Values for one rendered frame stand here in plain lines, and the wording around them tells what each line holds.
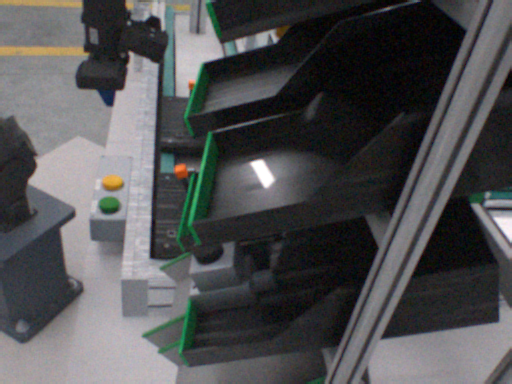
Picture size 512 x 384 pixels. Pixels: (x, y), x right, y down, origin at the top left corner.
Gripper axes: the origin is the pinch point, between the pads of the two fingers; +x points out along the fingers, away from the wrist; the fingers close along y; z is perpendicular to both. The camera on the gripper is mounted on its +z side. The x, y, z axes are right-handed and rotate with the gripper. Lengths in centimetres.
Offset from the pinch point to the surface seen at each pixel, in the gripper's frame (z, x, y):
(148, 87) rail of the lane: 3, 31, 58
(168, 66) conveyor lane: 9, 31, 73
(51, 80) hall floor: -66, 126, 242
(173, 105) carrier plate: 10, 29, 46
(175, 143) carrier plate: 10.7, 28.8, 28.0
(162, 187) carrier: 8.0, 28.6, 11.6
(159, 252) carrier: 7.7, 28.5, -6.8
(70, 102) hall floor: -50, 126, 215
